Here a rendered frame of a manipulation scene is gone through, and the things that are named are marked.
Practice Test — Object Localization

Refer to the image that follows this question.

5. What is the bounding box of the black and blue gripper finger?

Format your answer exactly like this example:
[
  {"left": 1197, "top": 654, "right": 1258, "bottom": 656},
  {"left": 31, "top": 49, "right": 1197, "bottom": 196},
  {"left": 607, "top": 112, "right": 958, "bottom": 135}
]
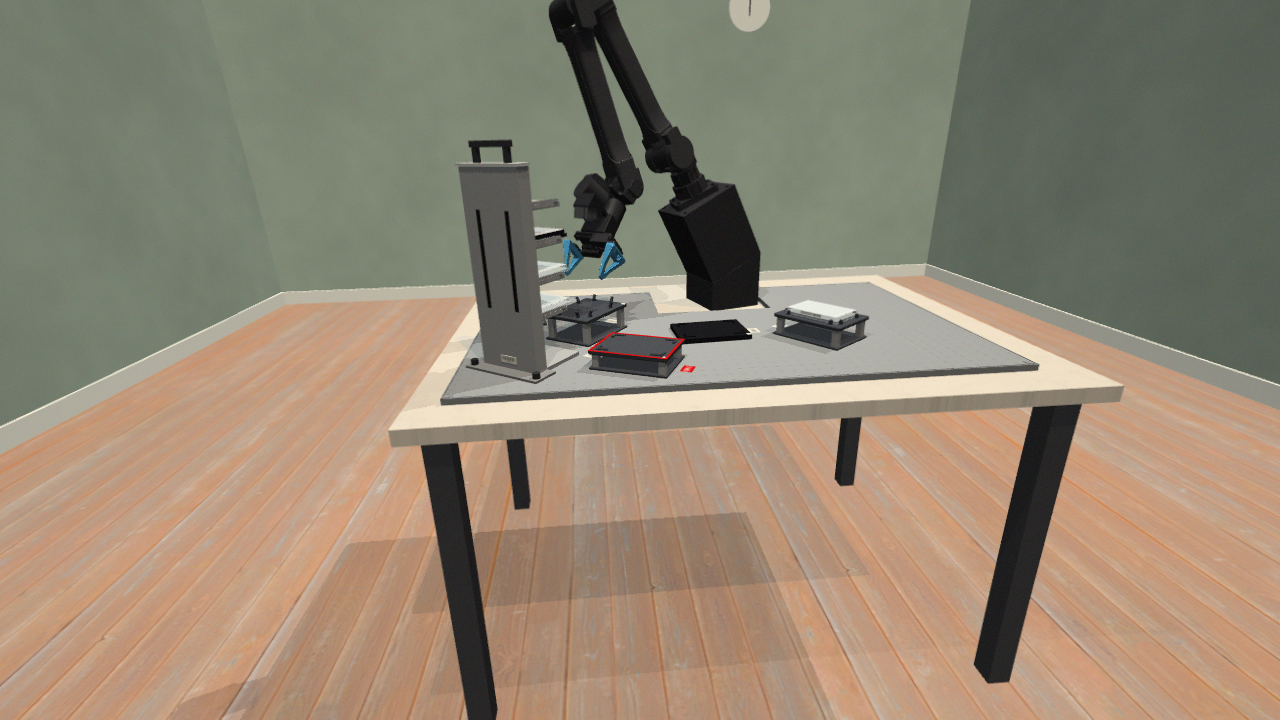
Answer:
[
  {"left": 563, "top": 240, "right": 582, "bottom": 275},
  {"left": 599, "top": 243, "right": 625, "bottom": 281}
]

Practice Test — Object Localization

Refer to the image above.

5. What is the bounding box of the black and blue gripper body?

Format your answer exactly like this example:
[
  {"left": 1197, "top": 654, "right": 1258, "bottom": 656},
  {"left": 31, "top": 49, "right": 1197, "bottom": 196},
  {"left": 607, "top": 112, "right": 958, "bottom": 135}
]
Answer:
[{"left": 573, "top": 227, "right": 623, "bottom": 258}]

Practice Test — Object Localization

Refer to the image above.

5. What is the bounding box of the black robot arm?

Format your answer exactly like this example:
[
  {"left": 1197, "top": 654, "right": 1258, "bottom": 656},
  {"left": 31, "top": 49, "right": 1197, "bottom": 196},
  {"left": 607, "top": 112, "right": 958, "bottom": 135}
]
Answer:
[{"left": 549, "top": 0, "right": 719, "bottom": 234}]

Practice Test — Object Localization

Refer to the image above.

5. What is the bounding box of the white well plate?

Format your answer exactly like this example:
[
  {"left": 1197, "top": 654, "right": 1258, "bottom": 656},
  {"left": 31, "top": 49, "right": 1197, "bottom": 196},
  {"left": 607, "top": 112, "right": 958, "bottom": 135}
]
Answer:
[
  {"left": 785, "top": 300, "right": 858, "bottom": 325},
  {"left": 541, "top": 293, "right": 572, "bottom": 313},
  {"left": 538, "top": 261, "right": 570, "bottom": 277}
]

